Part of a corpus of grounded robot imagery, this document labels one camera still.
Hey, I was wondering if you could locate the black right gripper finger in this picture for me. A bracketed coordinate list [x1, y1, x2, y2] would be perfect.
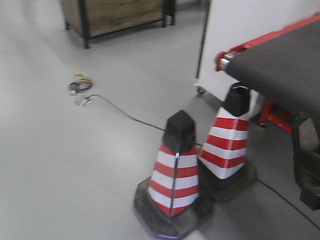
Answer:
[293, 144, 320, 211]

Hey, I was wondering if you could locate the dark grey brake pad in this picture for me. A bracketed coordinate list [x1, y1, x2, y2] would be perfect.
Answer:
[291, 112, 320, 152]

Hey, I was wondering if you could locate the red white traffic cone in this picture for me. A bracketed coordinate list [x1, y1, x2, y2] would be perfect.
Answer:
[133, 110, 213, 240]
[198, 82, 257, 202]

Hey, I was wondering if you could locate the white panel on casters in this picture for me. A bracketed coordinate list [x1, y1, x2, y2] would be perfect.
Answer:
[199, 0, 320, 100]

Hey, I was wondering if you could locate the black floor cable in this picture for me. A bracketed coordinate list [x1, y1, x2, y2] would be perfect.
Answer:
[77, 93, 320, 230]

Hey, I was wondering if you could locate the coiled cable bundle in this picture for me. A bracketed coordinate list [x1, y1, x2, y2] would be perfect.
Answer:
[68, 70, 95, 97]

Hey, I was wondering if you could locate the wooden black frame cabinet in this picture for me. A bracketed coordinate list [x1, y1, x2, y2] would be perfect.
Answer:
[60, 0, 177, 49]

